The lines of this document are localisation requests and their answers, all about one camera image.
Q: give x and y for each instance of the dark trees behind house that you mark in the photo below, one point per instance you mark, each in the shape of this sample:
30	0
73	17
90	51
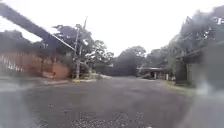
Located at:
128	61

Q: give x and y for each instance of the red brick wall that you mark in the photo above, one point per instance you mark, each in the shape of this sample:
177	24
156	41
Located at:
33	65

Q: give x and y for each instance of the utility pole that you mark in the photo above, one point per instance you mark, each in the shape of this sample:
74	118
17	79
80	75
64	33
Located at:
77	58

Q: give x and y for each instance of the dark gravel road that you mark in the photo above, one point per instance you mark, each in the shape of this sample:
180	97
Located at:
110	100

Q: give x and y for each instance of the group of trees behind wall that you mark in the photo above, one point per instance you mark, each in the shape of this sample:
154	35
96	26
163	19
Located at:
66	36

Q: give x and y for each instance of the grass verge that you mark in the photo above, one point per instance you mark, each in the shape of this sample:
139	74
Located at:
178	87

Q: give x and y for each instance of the low house with porch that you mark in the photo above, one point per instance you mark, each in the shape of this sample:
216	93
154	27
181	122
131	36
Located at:
151	70

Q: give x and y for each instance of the pale kerb strip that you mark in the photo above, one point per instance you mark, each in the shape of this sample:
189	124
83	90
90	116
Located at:
58	81

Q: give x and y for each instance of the row of tall trees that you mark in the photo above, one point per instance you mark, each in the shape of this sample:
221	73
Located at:
196	30

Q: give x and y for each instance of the grey building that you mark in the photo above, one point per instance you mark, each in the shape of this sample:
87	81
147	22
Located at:
206	65

